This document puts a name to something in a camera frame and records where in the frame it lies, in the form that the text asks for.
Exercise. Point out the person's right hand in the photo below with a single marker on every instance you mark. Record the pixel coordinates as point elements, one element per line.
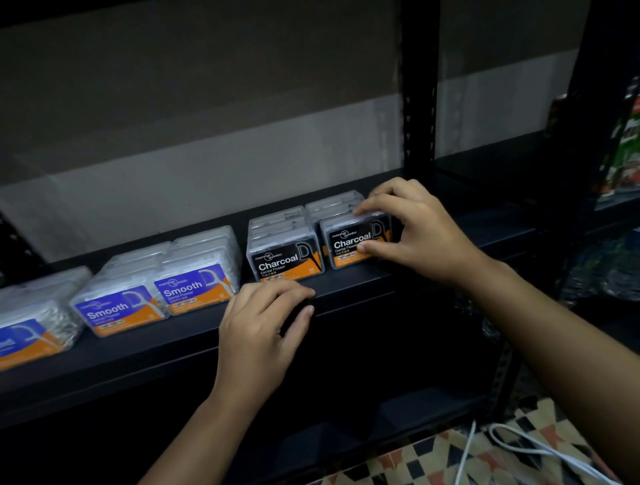
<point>430,240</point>

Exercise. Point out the person's left hand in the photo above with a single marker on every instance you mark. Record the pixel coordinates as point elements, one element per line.
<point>250,350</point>

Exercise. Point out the black label dental floss box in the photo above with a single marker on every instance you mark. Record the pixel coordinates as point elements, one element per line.
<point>345,245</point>

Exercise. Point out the dark metal shelf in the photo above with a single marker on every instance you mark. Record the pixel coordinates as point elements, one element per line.
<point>150,360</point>

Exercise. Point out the group of floss boxes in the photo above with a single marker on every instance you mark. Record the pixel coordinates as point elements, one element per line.
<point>115,312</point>

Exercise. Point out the person's right forearm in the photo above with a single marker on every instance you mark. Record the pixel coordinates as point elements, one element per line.
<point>560,340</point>

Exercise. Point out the pack of clear plastic bottles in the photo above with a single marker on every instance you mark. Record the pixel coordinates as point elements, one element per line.
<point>610,270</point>

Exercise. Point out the row of green drink cans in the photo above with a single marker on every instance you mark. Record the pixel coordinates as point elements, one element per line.
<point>630,160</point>

